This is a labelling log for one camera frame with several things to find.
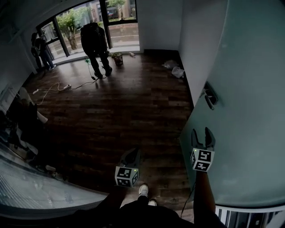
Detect black white striped panel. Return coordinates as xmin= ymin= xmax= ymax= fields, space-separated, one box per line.
xmin=215 ymin=205 xmax=285 ymax=228

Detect person's right forearm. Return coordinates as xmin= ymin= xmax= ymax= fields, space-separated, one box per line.
xmin=192 ymin=171 xmax=217 ymax=224

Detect white plastic bag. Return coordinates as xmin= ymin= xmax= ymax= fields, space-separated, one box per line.
xmin=162 ymin=59 xmax=179 ymax=69
xmin=171 ymin=66 xmax=185 ymax=79

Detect person's black trouser legs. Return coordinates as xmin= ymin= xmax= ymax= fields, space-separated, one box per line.
xmin=84 ymin=194 xmax=225 ymax=228

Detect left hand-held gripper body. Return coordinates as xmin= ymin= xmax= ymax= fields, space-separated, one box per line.
xmin=114 ymin=155 xmax=141 ymax=188

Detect person's white left shoe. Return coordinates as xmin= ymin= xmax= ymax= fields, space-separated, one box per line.
xmin=138 ymin=183 xmax=149 ymax=198

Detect black floor cable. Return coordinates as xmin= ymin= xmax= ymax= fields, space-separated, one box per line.
xmin=70 ymin=58 xmax=106 ymax=90

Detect frosted glass door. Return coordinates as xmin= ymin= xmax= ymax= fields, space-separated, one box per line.
xmin=179 ymin=0 xmax=285 ymax=208

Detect pile of dark clothes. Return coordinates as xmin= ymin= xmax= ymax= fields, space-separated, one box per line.
xmin=0 ymin=86 xmax=52 ymax=163

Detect metal glass door handle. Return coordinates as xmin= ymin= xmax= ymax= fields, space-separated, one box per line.
xmin=203 ymin=81 xmax=219 ymax=111

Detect potted plant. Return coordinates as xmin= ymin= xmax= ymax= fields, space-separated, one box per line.
xmin=110 ymin=51 xmax=124 ymax=66

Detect black framed window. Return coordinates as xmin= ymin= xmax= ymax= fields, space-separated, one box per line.
xmin=35 ymin=0 xmax=140 ymax=60

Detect white power cable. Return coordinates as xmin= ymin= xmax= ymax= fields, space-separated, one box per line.
xmin=32 ymin=82 xmax=67 ymax=106

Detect frosted glass panel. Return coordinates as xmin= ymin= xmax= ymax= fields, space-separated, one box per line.
xmin=0 ymin=141 xmax=109 ymax=215

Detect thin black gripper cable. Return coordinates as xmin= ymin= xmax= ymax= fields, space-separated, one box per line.
xmin=180 ymin=182 xmax=197 ymax=219

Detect person's left forearm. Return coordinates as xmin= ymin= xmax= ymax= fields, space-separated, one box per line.
xmin=95 ymin=185 xmax=126 ymax=212

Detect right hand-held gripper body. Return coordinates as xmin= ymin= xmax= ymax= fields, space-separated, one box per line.
xmin=190 ymin=142 xmax=216 ymax=172

